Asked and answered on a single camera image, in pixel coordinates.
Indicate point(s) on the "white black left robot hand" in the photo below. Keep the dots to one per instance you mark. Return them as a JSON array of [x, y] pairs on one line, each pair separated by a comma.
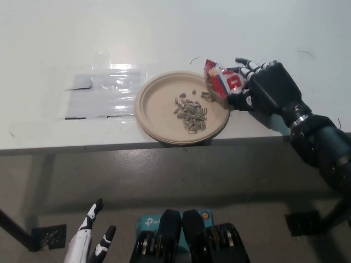
[[79, 243]]

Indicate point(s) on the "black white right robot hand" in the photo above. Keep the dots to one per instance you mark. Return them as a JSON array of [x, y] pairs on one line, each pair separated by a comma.
[[274, 90]]

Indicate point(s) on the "beige paper plate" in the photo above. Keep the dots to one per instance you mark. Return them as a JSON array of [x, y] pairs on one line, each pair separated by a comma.
[[159, 109]]

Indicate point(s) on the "striped sunflower seeds pile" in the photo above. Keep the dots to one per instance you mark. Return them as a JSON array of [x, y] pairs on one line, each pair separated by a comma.
[[192, 115]]

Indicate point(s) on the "teal router box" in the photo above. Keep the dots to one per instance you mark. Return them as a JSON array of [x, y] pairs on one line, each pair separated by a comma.
[[149, 222]]

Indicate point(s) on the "red blue sunflower seed bag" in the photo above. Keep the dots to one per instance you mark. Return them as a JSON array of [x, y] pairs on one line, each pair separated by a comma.
[[219, 82]]

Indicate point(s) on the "grey table leg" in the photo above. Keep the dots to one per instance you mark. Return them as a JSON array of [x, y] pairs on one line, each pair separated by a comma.
[[48, 172]]

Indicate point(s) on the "clear taped plastic sheet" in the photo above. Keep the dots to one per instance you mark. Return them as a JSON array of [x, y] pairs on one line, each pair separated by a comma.
[[104, 93]]

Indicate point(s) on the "black table leg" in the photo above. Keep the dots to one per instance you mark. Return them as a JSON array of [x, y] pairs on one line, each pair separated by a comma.
[[336, 215], [13, 233]]

